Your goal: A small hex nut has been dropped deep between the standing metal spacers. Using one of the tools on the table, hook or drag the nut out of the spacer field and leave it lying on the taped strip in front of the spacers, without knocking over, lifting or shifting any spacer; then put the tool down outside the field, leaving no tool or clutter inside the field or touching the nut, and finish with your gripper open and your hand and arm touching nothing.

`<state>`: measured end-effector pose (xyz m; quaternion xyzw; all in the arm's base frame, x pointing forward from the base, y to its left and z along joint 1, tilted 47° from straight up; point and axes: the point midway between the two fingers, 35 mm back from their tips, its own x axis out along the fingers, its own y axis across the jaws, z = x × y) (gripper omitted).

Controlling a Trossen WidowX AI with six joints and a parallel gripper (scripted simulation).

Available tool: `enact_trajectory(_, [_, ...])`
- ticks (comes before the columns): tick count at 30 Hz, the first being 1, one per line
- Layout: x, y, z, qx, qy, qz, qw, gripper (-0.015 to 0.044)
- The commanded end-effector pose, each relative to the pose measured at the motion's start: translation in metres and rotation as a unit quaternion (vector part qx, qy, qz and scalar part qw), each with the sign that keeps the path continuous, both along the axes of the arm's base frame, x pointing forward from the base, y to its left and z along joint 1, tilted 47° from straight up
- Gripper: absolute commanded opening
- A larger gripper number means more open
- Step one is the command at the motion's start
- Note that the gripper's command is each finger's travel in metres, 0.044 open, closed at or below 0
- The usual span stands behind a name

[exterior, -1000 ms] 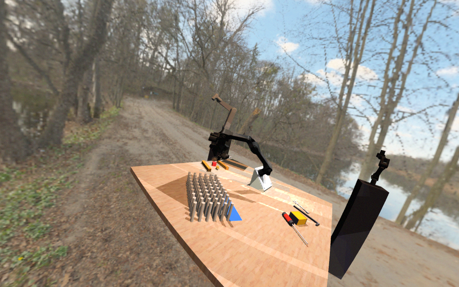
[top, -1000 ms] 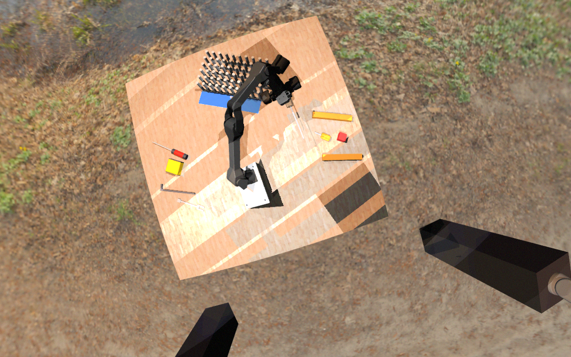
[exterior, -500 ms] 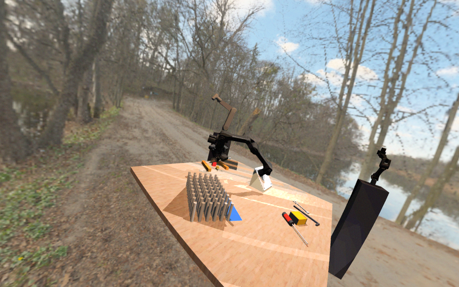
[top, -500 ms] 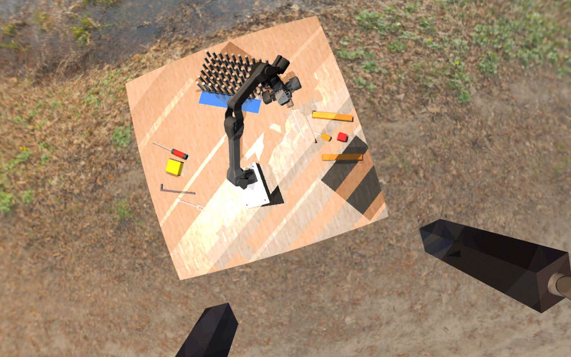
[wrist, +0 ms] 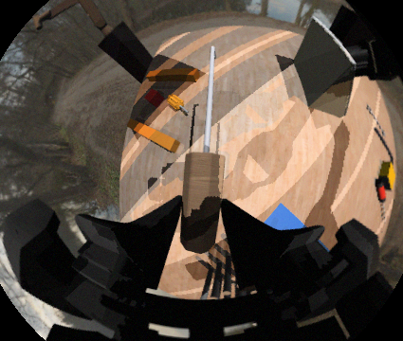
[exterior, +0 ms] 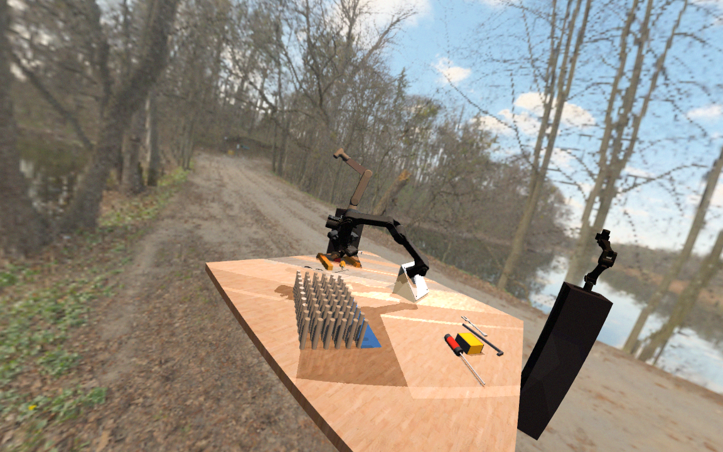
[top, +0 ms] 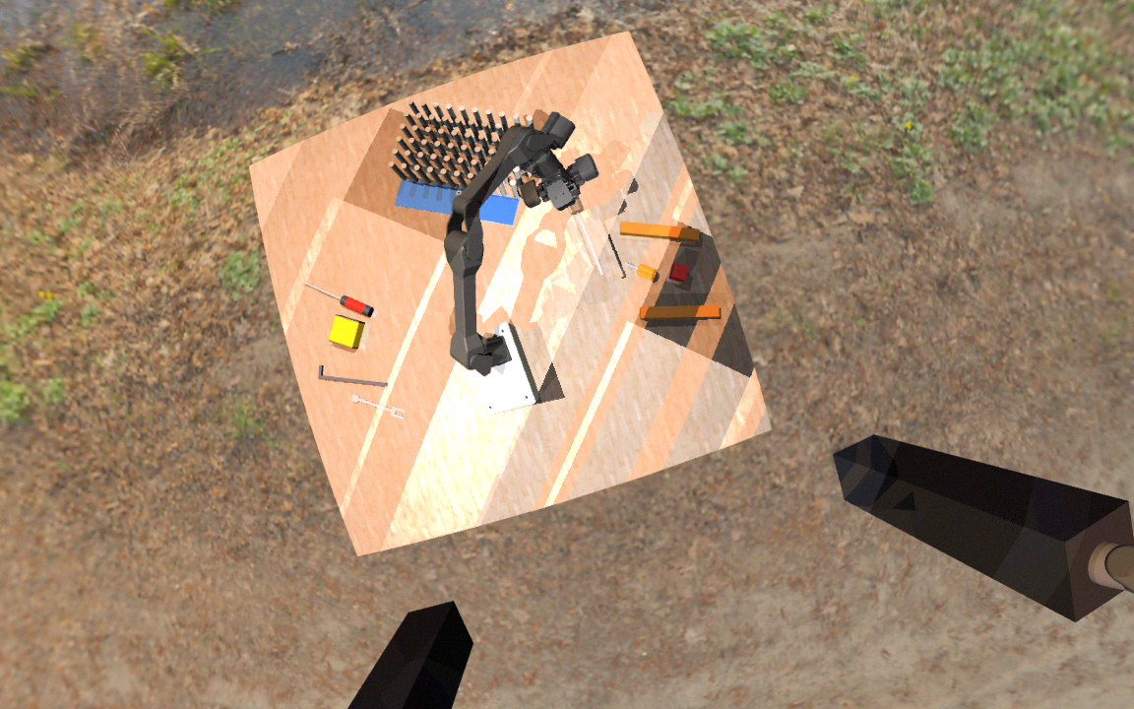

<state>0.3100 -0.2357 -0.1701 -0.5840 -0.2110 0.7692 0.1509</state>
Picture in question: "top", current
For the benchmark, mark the red-handled screwdriver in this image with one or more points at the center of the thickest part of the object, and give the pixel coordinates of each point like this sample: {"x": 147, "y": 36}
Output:
{"x": 349, "y": 302}

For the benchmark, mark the blue flat strip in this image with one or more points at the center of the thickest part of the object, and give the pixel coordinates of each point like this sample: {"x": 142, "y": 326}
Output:
{"x": 436, "y": 199}

